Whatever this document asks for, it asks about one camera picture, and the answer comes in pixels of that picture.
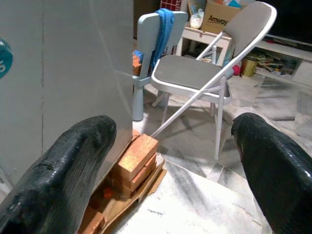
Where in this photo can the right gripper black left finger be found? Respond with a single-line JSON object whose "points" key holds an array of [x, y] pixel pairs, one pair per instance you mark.
{"points": [[61, 175]]}

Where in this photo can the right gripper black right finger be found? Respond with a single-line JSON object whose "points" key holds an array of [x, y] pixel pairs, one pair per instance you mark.
{"points": [[278, 170]]}

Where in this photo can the brown cardboard sheet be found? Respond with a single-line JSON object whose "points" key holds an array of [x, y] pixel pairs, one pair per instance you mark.
{"points": [[148, 180]]}

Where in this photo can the pile of books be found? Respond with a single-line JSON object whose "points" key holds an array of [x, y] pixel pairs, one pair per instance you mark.
{"points": [[273, 64]]}

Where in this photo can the gold tin container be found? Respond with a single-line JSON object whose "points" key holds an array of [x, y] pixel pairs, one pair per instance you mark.
{"points": [[248, 68]]}

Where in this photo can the pink ball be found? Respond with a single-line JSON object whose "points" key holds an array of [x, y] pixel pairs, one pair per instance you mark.
{"points": [[236, 70]]}

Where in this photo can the grey refrigerator body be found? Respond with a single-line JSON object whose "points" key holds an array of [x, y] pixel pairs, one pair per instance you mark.
{"points": [[80, 61]]}

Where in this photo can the white television stand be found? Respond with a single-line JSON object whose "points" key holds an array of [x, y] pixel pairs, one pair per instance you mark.
{"points": [[287, 51]]}

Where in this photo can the teal round sticker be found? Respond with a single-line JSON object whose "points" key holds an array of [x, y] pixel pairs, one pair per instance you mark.
{"points": [[5, 61]]}

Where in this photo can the white grey folding chair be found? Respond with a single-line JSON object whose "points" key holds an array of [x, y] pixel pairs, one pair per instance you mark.
{"points": [[185, 70]]}

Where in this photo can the black television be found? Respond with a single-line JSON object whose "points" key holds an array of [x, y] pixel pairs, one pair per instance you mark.
{"points": [[292, 17]]}

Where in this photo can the white low side table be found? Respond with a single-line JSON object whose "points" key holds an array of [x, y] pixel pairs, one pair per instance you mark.
{"points": [[195, 34]]}

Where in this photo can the brown Amway cardboard box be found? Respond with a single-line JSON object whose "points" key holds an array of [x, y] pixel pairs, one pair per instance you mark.
{"points": [[219, 17]]}

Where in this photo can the light blue child chair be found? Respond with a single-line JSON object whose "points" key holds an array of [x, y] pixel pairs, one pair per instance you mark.
{"points": [[146, 26]]}

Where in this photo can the white plastic bag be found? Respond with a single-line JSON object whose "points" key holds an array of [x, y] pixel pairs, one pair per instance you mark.
{"points": [[196, 19]]}

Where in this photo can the blue cloth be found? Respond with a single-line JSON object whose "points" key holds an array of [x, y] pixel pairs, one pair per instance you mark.
{"points": [[164, 31]]}

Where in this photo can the red basket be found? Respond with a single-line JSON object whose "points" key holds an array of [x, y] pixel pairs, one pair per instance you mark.
{"points": [[170, 3]]}

